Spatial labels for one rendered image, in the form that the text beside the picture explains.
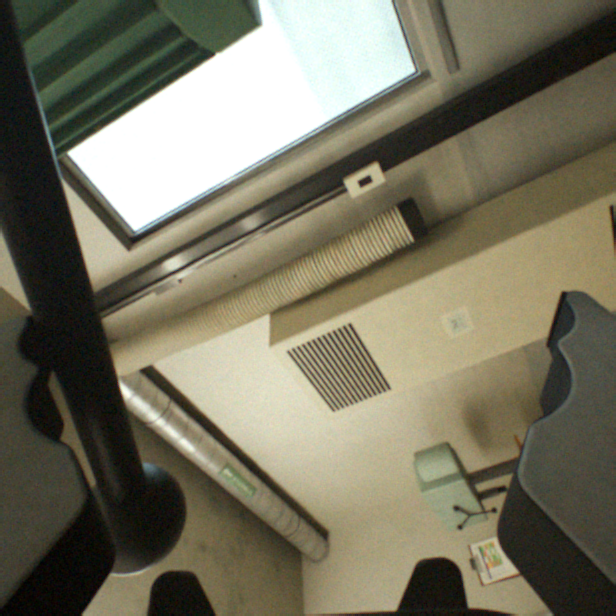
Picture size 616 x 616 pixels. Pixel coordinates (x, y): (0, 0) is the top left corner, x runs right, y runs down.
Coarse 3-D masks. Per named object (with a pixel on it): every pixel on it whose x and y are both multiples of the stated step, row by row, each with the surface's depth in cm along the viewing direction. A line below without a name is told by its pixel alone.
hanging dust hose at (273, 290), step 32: (384, 224) 160; (416, 224) 156; (320, 256) 166; (352, 256) 164; (384, 256) 166; (256, 288) 174; (288, 288) 171; (320, 288) 174; (192, 320) 181; (224, 320) 178; (128, 352) 188; (160, 352) 188
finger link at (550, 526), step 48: (576, 336) 9; (576, 384) 8; (528, 432) 7; (576, 432) 7; (528, 480) 6; (576, 480) 6; (528, 528) 6; (576, 528) 6; (528, 576) 7; (576, 576) 6
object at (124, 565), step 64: (0, 0) 7; (0, 64) 8; (0, 128) 8; (0, 192) 9; (64, 192) 9; (64, 256) 10; (64, 320) 10; (64, 384) 11; (128, 448) 13; (128, 512) 14
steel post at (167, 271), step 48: (576, 48) 136; (480, 96) 143; (528, 96) 144; (384, 144) 150; (432, 144) 151; (288, 192) 160; (336, 192) 157; (192, 240) 173; (240, 240) 166; (144, 288) 179
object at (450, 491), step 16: (432, 448) 208; (448, 448) 203; (416, 464) 206; (432, 464) 203; (448, 464) 201; (496, 464) 218; (512, 464) 214; (432, 480) 211; (448, 480) 207; (464, 480) 204; (480, 480) 217; (432, 496) 211; (448, 496) 212; (464, 496) 213; (480, 496) 230; (448, 512) 221; (464, 512) 220; (480, 512) 222; (496, 512) 220; (448, 528) 232
